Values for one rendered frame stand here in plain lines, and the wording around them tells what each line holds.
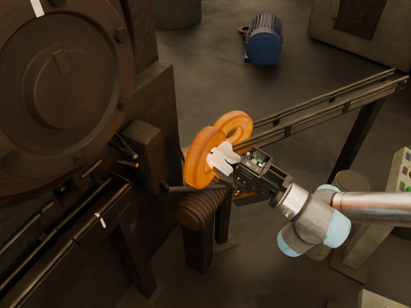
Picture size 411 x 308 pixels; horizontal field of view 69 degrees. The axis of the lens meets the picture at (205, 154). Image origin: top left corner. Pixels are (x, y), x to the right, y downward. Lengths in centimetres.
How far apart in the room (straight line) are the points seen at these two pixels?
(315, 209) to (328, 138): 149
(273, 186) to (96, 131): 37
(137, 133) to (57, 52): 45
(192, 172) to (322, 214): 29
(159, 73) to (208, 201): 45
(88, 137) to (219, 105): 178
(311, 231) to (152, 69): 65
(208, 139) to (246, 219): 99
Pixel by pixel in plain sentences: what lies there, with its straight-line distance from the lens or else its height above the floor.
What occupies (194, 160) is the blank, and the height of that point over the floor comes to 87.
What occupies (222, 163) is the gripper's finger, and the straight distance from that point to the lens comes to 68.
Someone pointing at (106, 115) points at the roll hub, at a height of 103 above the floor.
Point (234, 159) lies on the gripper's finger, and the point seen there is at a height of 84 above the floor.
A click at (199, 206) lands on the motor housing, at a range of 101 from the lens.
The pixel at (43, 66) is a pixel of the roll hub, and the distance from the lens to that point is 44.
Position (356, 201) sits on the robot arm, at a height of 78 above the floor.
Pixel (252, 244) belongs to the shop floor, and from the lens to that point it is 155.
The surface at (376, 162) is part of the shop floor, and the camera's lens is 211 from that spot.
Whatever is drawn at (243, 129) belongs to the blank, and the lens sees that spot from 98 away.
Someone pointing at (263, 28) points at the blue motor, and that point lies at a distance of 265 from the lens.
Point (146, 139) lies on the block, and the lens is 83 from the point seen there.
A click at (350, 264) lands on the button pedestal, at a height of 3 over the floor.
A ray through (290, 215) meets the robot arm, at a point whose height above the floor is 80.
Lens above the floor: 136
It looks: 46 degrees down
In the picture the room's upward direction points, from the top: straight up
